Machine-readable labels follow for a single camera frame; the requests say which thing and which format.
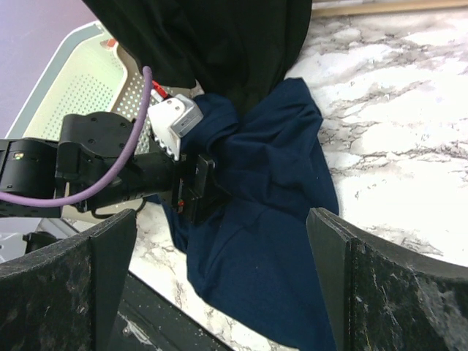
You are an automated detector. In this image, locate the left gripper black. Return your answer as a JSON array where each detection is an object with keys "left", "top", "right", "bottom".
[{"left": 171, "top": 154, "right": 230, "bottom": 224}]

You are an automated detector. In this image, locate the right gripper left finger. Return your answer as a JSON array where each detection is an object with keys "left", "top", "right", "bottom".
[{"left": 1, "top": 210, "right": 137, "bottom": 350}]

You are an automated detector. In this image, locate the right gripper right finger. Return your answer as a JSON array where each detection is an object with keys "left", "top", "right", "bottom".
[{"left": 306, "top": 208, "right": 467, "bottom": 350}]

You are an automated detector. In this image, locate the navy blue t shirt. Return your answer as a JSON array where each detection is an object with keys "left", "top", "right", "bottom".
[{"left": 165, "top": 78, "right": 339, "bottom": 350}]

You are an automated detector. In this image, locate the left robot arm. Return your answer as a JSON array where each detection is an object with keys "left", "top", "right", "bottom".
[{"left": 1, "top": 112, "right": 230, "bottom": 224}]

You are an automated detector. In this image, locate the black t shirt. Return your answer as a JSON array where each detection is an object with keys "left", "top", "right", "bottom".
[{"left": 86, "top": 0, "right": 312, "bottom": 113}]

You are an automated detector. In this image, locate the cream plastic laundry basket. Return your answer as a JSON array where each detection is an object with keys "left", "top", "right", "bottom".
[{"left": 6, "top": 23, "right": 156, "bottom": 156}]

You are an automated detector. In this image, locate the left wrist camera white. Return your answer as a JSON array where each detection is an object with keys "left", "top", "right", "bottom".
[{"left": 148, "top": 81, "right": 203, "bottom": 161}]

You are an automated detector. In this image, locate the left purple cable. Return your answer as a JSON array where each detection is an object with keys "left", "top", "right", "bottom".
[{"left": 0, "top": 65, "right": 154, "bottom": 208}]

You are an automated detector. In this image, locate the wooden clothes rack frame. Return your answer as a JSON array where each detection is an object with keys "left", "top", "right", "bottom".
[{"left": 312, "top": 0, "right": 467, "bottom": 18}]

